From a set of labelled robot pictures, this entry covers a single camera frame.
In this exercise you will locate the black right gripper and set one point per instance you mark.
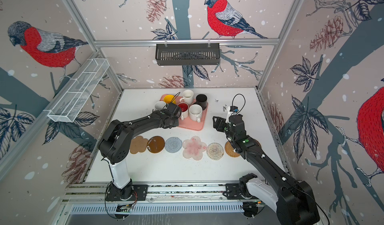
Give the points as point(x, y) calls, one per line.
point(221, 122)

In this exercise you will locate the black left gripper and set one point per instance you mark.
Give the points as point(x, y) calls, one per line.
point(176, 123)

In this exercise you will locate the rattan round woven coaster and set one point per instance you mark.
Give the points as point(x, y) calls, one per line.
point(230, 150)

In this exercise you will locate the blue grey woven coaster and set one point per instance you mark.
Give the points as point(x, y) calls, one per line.
point(173, 145)

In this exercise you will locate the multicolour zigzag woven coaster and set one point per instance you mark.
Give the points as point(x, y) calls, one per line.
point(215, 151)

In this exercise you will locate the glossy brown round coaster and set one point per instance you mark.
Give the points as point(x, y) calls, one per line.
point(156, 144)

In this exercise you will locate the pink flower shaped coaster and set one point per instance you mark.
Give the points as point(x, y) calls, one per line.
point(194, 148)

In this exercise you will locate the cork flower shaped coaster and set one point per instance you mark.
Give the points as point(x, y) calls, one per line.
point(138, 145)

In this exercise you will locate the dark wooden round coaster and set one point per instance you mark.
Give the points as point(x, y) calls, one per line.
point(258, 144)

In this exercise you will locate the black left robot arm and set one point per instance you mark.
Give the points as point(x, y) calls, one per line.
point(116, 143)

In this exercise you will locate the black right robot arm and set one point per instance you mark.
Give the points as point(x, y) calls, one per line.
point(292, 201)

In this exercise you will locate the red inside white mug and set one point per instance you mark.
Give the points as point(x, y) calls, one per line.
point(184, 110)

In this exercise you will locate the blue patterned mug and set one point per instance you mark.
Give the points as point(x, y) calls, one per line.
point(160, 105)

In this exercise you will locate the yellow mug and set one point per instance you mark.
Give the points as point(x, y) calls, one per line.
point(169, 99)

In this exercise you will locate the pink tray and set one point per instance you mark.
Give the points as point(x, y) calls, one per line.
point(188, 123)

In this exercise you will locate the cream mug at back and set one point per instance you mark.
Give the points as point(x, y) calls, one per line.
point(187, 97)

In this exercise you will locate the black mug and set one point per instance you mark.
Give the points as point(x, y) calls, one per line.
point(202, 100)

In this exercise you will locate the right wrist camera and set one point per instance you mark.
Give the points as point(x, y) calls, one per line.
point(231, 110)

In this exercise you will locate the black hanging wire basket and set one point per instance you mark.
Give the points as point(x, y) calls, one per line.
point(187, 54)

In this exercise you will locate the white wire mesh shelf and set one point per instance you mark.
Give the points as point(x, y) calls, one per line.
point(71, 103)

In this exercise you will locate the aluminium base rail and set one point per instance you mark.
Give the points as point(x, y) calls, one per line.
point(173, 198)

